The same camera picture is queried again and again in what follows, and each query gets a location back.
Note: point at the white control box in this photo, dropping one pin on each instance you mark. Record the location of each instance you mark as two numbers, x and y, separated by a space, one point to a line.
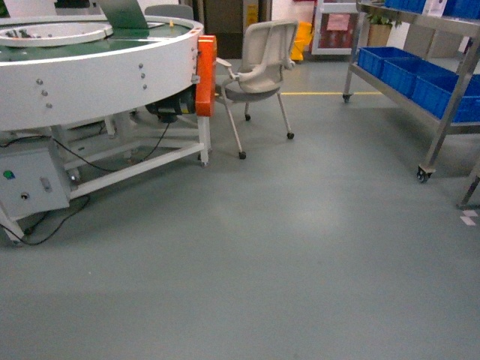
33 178

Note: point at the steel shelf cart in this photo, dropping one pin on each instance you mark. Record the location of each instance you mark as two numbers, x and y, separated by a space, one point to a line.
449 100

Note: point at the orange motor guard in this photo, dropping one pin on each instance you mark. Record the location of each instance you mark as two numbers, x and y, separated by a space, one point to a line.
206 70

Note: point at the grey office chair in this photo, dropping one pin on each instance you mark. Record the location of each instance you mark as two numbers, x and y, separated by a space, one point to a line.
266 52

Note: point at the yellow mop bucket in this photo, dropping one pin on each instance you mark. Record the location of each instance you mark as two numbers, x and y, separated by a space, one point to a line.
302 40

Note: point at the blue bin on cart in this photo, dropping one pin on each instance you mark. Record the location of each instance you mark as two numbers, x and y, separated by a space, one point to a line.
371 58

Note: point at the white round conveyor table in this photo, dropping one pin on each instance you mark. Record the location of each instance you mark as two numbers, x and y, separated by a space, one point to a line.
116 103

